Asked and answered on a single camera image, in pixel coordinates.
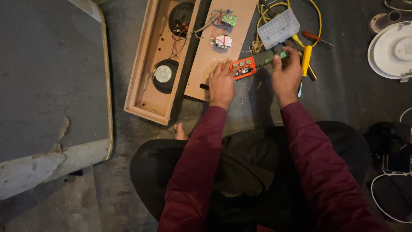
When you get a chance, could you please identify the person's right hand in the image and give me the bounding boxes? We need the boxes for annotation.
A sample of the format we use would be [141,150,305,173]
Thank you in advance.
[271,46,304,109]

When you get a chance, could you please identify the person's left hand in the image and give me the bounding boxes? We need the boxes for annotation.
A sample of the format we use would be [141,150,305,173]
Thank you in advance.
[209,60,238,111]

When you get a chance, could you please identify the green handled screwdriver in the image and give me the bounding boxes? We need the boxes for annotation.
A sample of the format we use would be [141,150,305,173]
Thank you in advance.
[256,51,290,68]

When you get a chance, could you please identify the orange control panel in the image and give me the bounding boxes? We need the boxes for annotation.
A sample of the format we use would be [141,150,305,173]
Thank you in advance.
[222,57,257,81]

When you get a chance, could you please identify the yellow soldering iron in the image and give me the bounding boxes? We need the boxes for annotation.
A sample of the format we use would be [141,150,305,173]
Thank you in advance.
[291,34,313,98]

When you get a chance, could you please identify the wooden back panel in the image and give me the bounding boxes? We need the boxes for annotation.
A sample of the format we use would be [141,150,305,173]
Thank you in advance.
[184,0,259,102]

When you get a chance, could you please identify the small transformer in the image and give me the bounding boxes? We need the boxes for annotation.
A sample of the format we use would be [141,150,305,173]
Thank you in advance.
[211,35,233,49]

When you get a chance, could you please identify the clear plastic organizer box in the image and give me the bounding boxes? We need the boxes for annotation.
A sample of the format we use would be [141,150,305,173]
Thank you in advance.
[257,8,300,50]

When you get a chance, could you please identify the black speaker silver cone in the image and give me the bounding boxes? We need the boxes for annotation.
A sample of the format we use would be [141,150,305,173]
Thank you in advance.
[152,59,179,94]

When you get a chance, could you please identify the person's foot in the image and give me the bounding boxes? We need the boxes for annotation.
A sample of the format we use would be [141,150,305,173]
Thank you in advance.
[174,122,188,140]

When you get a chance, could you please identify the green circuit board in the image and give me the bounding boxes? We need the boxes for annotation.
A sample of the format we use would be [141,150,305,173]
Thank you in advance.
[220,11,239,27]

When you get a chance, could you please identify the wooden speaker box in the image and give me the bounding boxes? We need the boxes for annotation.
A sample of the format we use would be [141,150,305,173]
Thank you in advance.
[124,0,201,126]

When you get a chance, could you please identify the person's legs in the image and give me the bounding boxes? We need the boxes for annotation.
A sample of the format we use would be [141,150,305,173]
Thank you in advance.
[130,121,371,232]

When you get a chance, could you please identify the white round lamp fixture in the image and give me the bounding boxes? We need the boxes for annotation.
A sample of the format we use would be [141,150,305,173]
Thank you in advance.
[367,21,412,83]

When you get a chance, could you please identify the grey lamp holder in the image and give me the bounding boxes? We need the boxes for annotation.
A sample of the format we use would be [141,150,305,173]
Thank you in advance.
[369,10,402,35]

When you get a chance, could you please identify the black bag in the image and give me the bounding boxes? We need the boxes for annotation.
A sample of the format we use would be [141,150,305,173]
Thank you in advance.
[364,121,412,176]

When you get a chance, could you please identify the grey worn board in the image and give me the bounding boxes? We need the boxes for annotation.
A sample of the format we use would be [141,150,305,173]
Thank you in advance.
[0,0,114,201]

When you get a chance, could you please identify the red handled screwdriver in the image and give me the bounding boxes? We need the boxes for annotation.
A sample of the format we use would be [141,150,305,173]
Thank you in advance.
[301,31,335,47]

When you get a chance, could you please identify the coloured wire bundle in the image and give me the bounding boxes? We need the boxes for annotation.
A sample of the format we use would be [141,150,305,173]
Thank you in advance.
[190,9,234,39]

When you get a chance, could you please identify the yellow cable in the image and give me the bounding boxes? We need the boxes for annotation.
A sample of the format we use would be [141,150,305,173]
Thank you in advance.
[251,0,322,55]

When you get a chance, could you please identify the black speaker with wires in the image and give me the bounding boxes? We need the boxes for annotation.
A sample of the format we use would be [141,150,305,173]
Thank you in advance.
[168,2,195,37]

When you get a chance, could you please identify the white cable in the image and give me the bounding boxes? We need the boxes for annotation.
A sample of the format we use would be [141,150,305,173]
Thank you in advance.
[370,107,412,224]

